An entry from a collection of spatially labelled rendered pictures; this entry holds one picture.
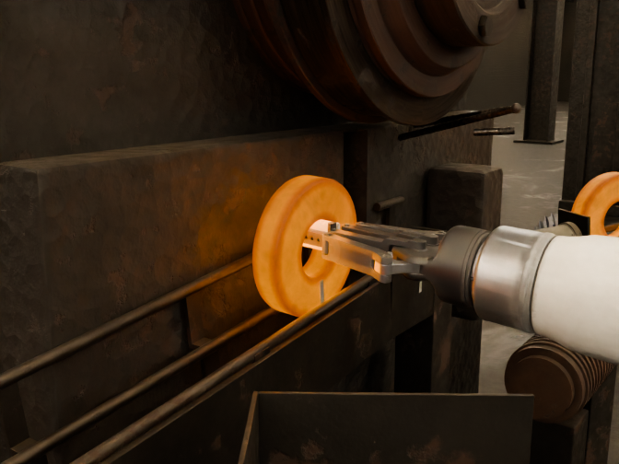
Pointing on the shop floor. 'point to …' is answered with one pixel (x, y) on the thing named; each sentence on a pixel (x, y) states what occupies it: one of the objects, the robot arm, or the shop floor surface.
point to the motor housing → (555, 397)
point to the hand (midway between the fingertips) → (309, 232)
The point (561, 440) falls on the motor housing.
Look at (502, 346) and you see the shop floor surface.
